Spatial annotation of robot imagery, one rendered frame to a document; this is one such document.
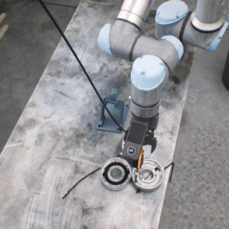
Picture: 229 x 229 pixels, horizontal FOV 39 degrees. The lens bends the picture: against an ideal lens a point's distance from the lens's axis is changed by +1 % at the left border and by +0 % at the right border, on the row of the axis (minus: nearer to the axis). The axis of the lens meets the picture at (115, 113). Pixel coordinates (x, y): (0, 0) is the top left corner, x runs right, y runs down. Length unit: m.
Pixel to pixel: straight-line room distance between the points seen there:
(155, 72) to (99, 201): 0.52
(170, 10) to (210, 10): 0.18
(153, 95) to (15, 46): 2.10
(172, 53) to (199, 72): 1.61
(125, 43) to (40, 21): 2.11
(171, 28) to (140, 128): 0.52
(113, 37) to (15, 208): 0.64
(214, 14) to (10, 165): 0.87
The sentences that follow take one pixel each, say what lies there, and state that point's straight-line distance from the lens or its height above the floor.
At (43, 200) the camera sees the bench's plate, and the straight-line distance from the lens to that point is 1.13.
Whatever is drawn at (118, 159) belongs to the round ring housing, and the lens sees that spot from 1.10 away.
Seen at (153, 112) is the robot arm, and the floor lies 1.15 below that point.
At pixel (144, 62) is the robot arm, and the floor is 1.27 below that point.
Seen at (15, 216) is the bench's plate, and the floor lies 0.80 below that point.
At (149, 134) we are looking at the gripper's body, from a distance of 0.89.
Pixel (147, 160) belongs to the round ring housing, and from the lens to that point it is 1.10.
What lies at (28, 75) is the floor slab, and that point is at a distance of 2.52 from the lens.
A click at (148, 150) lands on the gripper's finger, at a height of 0.98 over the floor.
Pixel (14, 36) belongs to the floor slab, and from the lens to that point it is 2.86.
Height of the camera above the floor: 1.83
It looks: 57 degrees down
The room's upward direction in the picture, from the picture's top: 6 degrees counter-clockwise
